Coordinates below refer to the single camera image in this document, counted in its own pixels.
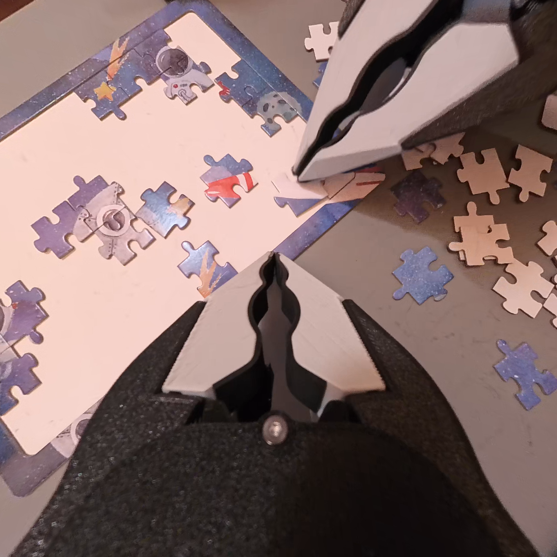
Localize grey porthole half puzzle piece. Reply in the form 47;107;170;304
87;205;156;265

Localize red rocket puzzle piece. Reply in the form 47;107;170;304
200;154;258;209

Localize grey moon puzzle piece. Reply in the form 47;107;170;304
244;85;308;138

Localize joined comet star puzzle pieces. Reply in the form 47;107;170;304
76;37;171;121

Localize grey satellite puzzle piece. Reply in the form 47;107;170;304
67;175;127;231

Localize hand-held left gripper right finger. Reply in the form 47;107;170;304
277;253;387;412

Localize blue space puzzle frame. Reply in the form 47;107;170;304
0;0;386;498

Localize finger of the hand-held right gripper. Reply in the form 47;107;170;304
298;18;521;183
296;0;437;173

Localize blue starry puzzle piece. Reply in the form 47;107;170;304
494;339;557;411
393;247;454;305

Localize white astronaut puzzle piece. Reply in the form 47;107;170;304
154;44;214;104

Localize pile of puzzle pieces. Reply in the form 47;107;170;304
304;22;557;328

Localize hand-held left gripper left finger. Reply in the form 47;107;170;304
162;252;276;400

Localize plain purple puzzle piece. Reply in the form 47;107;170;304
31;202;82;261

